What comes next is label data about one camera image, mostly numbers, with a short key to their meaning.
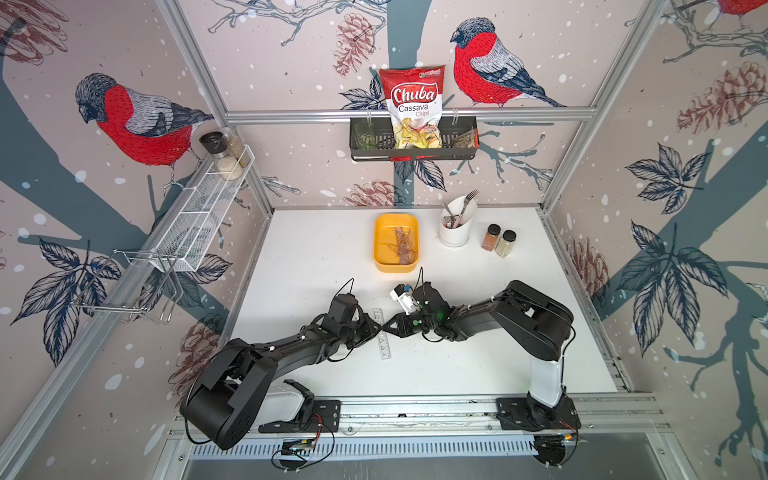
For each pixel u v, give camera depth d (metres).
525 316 0.53
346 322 0.72
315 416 0.73
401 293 0.85
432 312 0.74
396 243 1.09
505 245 1.01
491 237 1.02
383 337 0.87
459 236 1.05
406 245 1.08
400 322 0.80
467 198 1.01
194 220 0.76
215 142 0.78
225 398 0.42
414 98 0.81
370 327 0.78
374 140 0.92
